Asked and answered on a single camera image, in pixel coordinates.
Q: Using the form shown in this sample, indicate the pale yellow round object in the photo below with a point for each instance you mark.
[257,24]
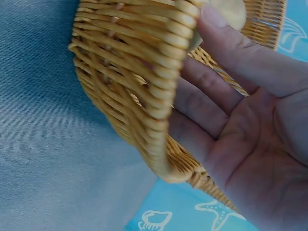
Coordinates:
[231,12]

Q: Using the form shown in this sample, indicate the person's right hand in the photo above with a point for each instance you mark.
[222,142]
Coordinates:
[264,144]

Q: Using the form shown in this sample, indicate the yellow wicker basket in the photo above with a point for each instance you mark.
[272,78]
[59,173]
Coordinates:
[125,72]

